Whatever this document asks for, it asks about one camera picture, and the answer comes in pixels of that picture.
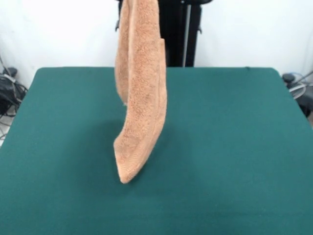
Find orange terry towel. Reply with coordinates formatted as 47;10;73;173
112;0;168;184

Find dark green table cloth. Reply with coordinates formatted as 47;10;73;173
0;67;313;235

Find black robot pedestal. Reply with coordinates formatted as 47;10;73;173
114;0;213;68

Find black cable tangle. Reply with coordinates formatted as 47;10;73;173
0;67;29;118

